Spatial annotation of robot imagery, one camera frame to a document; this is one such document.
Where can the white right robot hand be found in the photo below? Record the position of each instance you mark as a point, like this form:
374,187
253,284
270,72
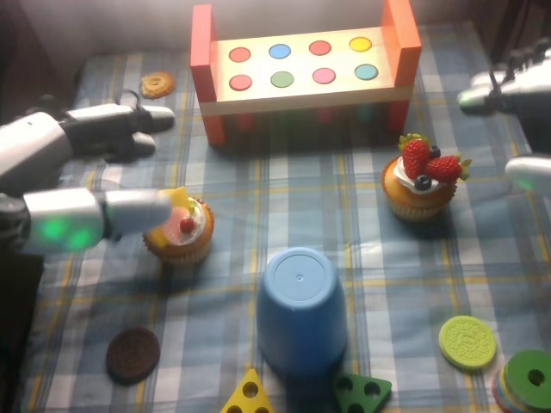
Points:
531,88

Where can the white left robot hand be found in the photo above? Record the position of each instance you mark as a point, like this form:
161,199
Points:
34,146

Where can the strawberry topped cupcake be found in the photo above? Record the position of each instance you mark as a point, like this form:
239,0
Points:
413,195

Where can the cherry topped cupcake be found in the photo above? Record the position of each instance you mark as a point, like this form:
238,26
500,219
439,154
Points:
196,241

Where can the wooden peg pounding bench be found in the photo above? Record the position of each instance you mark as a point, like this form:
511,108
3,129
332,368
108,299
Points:
301,92

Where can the tan round biscuit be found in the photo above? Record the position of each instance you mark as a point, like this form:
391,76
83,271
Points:
158,84

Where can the brown sandwich cookie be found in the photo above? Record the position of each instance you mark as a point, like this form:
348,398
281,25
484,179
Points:
133,355

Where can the blue plaid tablecloth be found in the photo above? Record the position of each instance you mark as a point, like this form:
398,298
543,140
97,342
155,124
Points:
301,206

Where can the green sandwich cookie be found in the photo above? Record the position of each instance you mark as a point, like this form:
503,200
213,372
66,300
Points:
468,343

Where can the multicoloured stacking rings pile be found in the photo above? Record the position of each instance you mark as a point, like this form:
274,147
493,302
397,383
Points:
499,389

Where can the blue plastic cup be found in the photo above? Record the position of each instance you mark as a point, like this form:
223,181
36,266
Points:
301,318

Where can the yellow triangle block with holes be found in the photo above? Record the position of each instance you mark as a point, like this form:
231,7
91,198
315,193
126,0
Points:
250,402

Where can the green triangle block with holes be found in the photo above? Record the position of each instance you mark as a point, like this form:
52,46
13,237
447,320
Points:
355,393

